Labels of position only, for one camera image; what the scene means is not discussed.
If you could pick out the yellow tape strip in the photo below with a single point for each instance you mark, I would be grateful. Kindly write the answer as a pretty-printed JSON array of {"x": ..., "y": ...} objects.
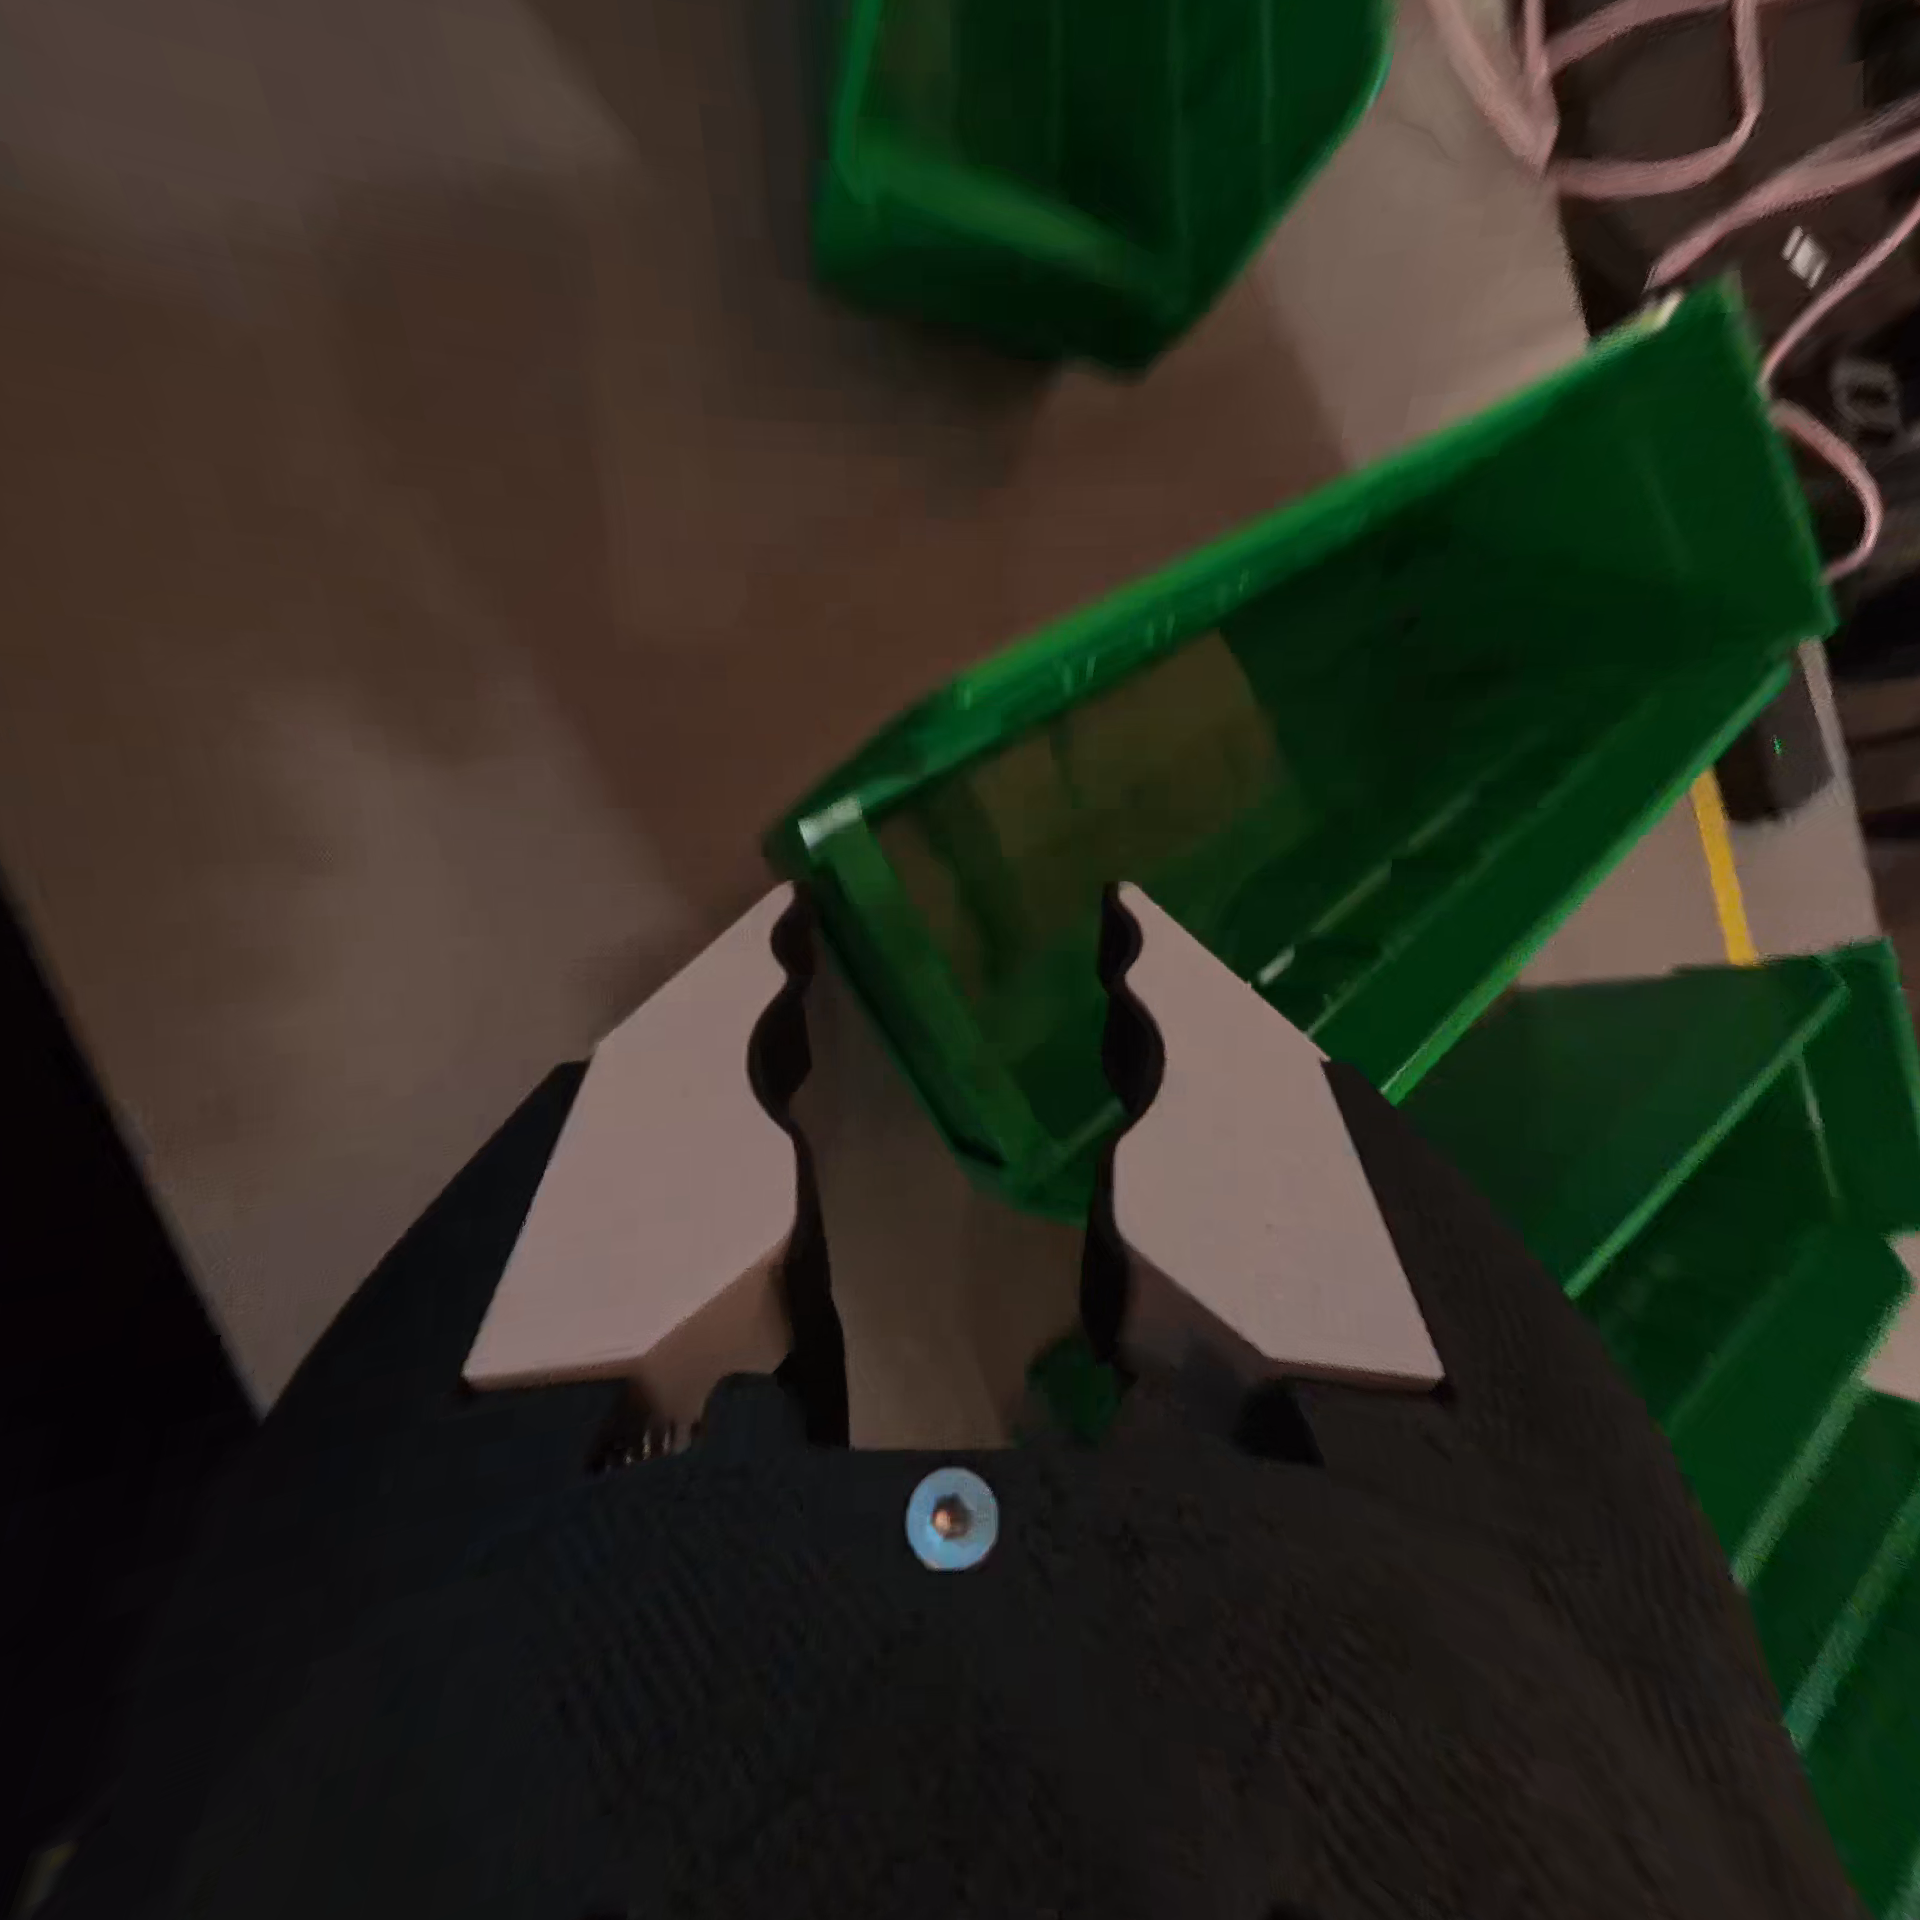
[{"x": 1725, "y": 886}]

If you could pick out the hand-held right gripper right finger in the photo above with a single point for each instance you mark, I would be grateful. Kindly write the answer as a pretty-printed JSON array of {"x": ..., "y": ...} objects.
[{"x": 1270, "y": 1221}]

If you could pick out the black electronics box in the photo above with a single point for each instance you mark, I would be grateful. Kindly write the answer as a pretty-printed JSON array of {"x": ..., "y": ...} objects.
[{"x": 1843, "y": 42}]

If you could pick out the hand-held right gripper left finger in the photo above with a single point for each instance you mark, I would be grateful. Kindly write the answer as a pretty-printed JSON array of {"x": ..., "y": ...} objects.
[{"x": 630, "y": 1221}]

